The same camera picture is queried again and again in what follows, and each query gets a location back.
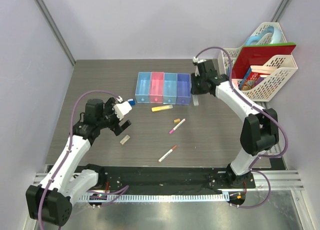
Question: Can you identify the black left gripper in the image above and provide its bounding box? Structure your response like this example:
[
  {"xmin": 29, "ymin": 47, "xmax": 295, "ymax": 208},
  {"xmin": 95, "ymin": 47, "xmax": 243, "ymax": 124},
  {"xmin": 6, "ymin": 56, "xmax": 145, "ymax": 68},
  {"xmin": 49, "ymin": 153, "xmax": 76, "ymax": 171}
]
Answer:
[{"xmin": 97, "ymin": 98, "xmax": 131, "ymax": 135}]

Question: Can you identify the clear beige eraser block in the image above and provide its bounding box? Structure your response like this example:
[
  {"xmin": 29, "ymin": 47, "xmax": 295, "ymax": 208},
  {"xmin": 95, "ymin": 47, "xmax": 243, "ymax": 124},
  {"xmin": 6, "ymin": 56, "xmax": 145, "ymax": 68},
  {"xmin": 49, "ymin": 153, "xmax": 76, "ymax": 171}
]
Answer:
[{"xmin": 120, "ymin": 135, "xmax": 130, "ymax": 145}]

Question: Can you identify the blue capped clear tube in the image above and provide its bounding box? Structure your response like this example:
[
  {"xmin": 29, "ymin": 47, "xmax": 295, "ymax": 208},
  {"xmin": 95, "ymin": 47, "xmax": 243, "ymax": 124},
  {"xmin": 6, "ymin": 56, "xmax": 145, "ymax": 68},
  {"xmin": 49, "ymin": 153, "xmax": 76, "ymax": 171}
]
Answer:
[{"xmin": 192, "ymin": 95, "xmax": 199, "ymax": 106}]

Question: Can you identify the purple drawer box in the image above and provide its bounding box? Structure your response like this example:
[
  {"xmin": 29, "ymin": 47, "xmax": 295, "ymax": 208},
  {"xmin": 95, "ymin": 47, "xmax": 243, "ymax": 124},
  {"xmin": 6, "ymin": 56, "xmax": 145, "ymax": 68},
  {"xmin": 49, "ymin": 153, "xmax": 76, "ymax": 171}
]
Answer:
[{"xmin": 176, "ymin": 73, "xmax": 191, "ymax": 105}]

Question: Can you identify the teal blue drawer box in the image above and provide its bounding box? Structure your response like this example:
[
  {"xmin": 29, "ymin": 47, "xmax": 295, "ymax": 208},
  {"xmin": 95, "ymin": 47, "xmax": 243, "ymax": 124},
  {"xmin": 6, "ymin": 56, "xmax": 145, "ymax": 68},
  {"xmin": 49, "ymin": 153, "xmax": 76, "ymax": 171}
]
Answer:
[{"xmin": 163, "ymin": 73, "xmax": 178, "ymax": 104}]

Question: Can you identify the light blue drawer box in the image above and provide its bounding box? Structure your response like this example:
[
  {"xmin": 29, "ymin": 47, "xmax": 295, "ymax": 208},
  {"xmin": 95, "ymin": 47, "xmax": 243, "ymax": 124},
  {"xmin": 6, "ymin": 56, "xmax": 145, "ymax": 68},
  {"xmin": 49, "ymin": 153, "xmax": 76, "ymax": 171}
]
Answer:
[{"xmin": 135, "ymin": 72, "xmax": 151, "ymax": 103}]

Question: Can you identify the yellow capped tube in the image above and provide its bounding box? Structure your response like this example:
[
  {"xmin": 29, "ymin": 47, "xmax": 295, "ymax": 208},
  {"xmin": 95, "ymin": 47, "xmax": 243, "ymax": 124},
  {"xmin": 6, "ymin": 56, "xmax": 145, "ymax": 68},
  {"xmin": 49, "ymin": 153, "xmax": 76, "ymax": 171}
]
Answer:
[{"xmin": 151, "ymin": 104, "xmax": 173, "ymax": 112}]

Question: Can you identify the pink drawer box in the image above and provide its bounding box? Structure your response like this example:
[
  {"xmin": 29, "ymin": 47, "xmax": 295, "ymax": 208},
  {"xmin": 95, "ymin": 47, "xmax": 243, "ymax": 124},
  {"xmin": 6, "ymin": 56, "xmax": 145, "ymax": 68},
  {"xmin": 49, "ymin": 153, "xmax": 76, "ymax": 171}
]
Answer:
[{"xmin": 149, "ymin": 72, "xmax": 164, "ymax": 103}]

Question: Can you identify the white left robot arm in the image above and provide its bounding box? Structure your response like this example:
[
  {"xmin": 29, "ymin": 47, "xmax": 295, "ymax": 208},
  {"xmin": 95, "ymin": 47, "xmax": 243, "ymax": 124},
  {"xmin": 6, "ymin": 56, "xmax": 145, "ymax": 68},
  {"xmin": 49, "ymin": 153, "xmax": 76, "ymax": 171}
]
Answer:
[{"xmin": 25, "ymin": 97, "xmax": 132, "ymax": 228}]

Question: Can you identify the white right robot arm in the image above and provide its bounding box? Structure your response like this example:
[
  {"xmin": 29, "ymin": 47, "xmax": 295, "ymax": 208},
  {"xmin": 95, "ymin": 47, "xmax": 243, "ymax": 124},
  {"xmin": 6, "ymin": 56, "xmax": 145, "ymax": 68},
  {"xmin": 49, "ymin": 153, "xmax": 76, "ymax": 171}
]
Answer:
[{"xmin": 191, "ymin": 58, "xmax": 279, "ymax": 188}]

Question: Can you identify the small blue box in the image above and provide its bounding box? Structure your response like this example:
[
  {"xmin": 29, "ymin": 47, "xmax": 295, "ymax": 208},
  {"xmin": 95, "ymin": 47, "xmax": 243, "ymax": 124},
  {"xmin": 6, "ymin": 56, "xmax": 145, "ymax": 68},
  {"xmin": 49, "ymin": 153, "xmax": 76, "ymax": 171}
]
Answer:
[{"xmin": 127, "ymin": 98, "xmax": 136, "ymax": 106}]

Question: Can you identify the colourful book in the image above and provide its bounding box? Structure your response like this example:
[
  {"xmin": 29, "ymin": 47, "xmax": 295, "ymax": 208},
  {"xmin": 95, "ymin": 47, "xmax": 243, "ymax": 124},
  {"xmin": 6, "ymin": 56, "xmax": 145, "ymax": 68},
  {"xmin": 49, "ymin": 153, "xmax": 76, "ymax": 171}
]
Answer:
[{"xmin": 239, "ymin": 65, "xmax": 265, "ymax": 91}]

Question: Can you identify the red folder board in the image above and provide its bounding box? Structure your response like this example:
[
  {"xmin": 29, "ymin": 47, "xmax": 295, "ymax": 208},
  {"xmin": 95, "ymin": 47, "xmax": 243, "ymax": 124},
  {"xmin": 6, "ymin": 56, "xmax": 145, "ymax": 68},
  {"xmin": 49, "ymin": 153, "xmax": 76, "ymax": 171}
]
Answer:
[{"xmin": 232, "ymin": 42, "xmax": 297, "ymax": 79}]

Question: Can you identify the pink tipped white marker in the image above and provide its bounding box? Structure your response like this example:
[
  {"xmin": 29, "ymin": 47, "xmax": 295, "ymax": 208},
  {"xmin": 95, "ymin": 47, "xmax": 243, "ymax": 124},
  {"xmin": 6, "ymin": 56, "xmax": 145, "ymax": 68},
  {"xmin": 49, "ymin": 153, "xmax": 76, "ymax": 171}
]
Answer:
[{"xmin": 169, "ymin": 118, "xmax": 186, "ymax": 134}]

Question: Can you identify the orange tipped white marker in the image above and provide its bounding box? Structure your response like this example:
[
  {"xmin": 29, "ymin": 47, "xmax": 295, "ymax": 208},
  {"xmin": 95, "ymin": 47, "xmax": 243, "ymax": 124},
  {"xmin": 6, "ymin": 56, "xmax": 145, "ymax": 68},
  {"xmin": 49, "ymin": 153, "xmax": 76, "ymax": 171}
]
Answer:
[{"xmin": 157, "ymin": 145, "xmax": 177, "ymax": 163}]

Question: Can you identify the white perforated file rack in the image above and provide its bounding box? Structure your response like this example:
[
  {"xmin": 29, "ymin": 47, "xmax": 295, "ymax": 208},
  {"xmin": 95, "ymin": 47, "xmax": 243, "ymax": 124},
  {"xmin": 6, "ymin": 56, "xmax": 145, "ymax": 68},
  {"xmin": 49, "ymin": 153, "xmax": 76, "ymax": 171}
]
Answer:
[{"xmin": 217, "ymin": 22, "xmax": 298, "ymax": 102}]

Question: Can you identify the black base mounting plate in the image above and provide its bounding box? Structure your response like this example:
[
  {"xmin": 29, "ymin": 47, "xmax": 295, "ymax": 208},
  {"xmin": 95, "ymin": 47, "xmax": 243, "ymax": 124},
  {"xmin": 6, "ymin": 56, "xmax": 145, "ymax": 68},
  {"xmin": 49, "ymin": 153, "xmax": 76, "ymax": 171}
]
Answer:
[{"xmin": 72, "ymin": 165, "xmax": 256, "ymax": 191}]

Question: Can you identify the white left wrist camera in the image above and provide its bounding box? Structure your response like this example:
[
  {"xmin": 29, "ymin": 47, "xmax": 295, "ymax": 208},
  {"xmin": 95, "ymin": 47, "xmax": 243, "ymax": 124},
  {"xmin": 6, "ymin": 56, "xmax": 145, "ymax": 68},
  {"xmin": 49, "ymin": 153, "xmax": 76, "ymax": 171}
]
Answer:
[{"xmin": 113, "ymin": 96, "xmax": 132, "ymax": 121}]

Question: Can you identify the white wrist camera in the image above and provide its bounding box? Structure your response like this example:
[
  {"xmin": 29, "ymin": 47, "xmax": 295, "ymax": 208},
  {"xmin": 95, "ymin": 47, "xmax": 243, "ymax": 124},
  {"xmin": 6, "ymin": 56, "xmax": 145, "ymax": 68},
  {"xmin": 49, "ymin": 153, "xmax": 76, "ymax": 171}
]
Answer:
[
  {"xmin": 192, "ymin": 56, "xmax": 202, "ymax": 66},
  {"xmin": 113, "ymin": 96, "xmax": 132, "ymax": 121}
]

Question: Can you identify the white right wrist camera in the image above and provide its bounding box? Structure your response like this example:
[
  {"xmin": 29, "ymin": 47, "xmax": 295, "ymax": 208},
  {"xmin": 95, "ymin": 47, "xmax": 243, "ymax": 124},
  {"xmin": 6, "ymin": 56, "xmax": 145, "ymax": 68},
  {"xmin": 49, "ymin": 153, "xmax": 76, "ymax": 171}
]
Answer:
[{"xmin": 192, "ymin": 56, "xmax": 202, "ymax": 66}]

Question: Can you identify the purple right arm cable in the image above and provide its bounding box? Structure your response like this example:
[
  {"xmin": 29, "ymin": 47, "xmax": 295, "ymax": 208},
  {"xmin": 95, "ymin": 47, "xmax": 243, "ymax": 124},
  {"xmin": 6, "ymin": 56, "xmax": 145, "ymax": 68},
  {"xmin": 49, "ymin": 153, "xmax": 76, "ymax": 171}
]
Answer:
[{"xmin": 194, "ymin": 47, "xmax": 289, "ymax": 209}]

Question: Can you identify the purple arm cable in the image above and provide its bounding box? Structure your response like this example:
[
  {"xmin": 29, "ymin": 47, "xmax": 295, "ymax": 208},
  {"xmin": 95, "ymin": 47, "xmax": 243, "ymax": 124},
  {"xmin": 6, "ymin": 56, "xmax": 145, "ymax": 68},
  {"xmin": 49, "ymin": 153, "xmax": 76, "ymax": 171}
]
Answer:
[
  {"xmin": 194, "ymin": 47, "xmax": 289, "ymax": 209},
  {"xmin": 37, "ymin": 90, "xmax": 131, "ymax": 230}
]

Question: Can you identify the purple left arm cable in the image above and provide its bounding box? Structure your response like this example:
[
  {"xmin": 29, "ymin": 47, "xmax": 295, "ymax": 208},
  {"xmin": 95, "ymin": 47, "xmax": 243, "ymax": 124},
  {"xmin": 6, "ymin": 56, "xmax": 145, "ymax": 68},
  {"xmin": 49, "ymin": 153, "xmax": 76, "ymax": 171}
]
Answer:
[{"xmin": 37, "ymin": 90, "xmax": 131, "ymax": 230}]

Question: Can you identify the white slotted cable duct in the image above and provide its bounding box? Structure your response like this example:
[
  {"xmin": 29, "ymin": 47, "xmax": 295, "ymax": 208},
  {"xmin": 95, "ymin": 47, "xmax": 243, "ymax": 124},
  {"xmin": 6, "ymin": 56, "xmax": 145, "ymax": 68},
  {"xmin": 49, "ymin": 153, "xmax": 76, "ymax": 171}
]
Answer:
[{"xmin": 78, "ymin": 192, "xmax": 230, "ymax": 203}]

